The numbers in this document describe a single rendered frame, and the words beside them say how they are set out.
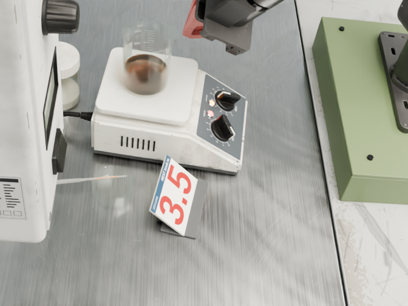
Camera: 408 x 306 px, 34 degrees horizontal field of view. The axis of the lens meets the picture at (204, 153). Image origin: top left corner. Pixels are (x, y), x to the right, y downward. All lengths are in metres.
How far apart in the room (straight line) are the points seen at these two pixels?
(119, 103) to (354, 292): 0.37
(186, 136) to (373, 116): 0.27
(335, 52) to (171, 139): 0.31
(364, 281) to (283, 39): 0.45
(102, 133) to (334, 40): 0.39
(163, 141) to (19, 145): 0.58
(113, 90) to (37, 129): 0.58
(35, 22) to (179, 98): 0.61
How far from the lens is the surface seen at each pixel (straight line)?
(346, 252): 0.88
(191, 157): 0.88
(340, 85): 0.98
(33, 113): 0.28
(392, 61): 1.04
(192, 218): 0.85
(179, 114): 0.85
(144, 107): 0.85
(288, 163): 0.94
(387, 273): 0.88
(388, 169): 0.90
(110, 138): 0.88
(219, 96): 0.92
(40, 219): 0.34
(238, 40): 0.80
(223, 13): 0.77
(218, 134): 0.88
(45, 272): 0.81
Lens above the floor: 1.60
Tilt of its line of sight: 49 degrees down
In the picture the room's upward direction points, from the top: 10 degrees clockwise
